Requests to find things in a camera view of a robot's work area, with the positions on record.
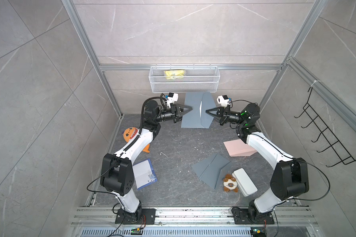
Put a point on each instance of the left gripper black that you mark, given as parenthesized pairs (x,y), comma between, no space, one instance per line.
(173,113)

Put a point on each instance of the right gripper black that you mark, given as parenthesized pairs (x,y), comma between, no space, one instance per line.
(225,117)

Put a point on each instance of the pink envelope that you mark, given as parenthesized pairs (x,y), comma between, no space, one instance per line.
(237,148)

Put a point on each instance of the white blue letter paper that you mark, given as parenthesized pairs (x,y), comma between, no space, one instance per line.
(144,174)

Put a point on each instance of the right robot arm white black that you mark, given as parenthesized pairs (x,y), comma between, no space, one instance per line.
(290,177)

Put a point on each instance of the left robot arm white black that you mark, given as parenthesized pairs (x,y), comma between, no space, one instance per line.
(117,175)

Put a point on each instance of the yellow packet in basket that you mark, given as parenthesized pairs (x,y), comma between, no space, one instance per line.
(174,74)

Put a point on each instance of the orange shark plush toy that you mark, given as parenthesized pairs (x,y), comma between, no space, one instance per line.
(130,133)

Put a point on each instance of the brown white bear plush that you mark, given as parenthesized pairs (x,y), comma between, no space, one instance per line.
(230,184)

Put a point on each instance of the white rectangular box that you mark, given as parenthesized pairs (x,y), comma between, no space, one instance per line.
(244,182)

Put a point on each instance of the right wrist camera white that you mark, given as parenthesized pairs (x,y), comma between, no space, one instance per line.
(224,101)

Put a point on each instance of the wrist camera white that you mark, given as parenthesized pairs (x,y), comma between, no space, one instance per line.
(224,101)
(168,100)

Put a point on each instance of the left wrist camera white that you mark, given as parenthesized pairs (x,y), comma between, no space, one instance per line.
(168,100)

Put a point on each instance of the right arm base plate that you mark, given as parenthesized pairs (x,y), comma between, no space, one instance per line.
(249,216)

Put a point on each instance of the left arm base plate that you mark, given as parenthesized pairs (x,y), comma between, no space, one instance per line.
(136,216)

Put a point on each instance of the black wire hook rack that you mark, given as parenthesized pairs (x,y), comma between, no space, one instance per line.
(325,133)

